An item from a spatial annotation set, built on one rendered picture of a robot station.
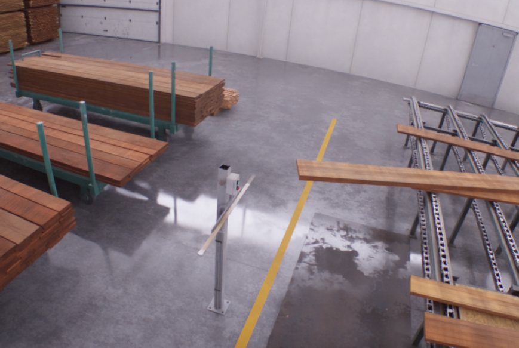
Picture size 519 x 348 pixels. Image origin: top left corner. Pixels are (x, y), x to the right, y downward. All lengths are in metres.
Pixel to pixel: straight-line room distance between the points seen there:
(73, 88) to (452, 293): 5.44
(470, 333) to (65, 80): 5.77
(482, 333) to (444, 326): 0.24
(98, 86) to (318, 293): 4.08
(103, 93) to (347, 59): 6.81
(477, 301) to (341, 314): 1.20
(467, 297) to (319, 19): 8.77
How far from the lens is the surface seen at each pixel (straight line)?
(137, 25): 12.45
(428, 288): 2.39
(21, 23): 12.19
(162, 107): 5.02
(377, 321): 3.25
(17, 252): 2.94
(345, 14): 10.18
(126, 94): 5.32
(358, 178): 3.12
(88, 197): 4.19
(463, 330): 2.28
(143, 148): 4.18
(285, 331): 2.98
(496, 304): 2.55
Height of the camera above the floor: 2.43
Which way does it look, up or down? 29 degrees down
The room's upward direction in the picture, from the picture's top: 7 degrees clockwise
